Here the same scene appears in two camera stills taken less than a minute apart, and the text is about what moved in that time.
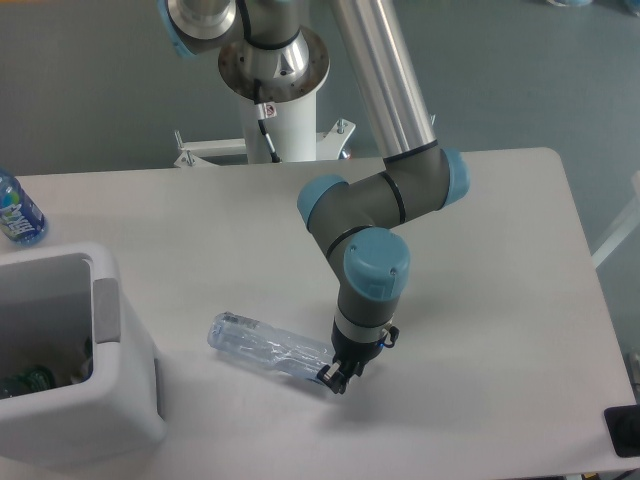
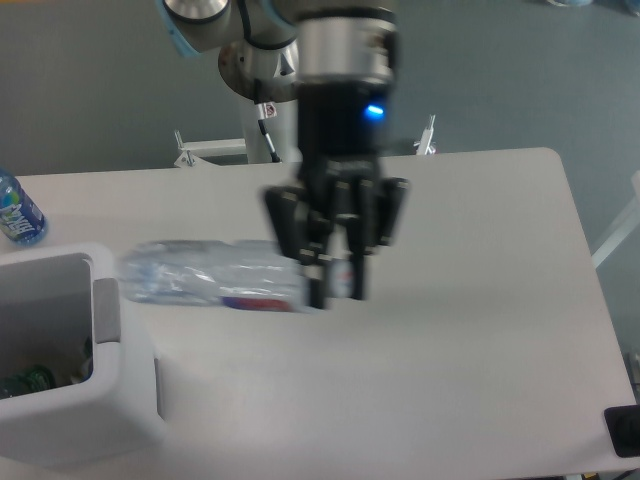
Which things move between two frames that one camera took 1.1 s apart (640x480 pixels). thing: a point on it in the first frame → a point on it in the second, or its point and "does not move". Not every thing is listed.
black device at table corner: x=623 y=426 does not move
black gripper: x=353 y=355 → x=343 y=126
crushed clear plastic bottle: x=247 y=337 → x=238 y=274
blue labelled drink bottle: x=21 y=218 does not move
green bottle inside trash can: x=35 y=379 does not move
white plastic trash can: x=60 y=309 does not move
